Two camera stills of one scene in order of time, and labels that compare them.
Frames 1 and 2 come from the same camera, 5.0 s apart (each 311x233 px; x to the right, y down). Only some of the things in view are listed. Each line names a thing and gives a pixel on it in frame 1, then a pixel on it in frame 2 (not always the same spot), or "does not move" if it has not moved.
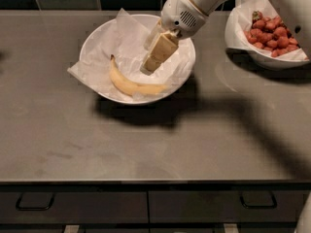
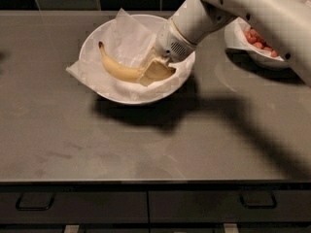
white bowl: x=111 y=56 does not move
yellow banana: x=131 y=88 → x=130 y=73
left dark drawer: x=79 y=207 does not move
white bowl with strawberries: x=253 y=31 does not move
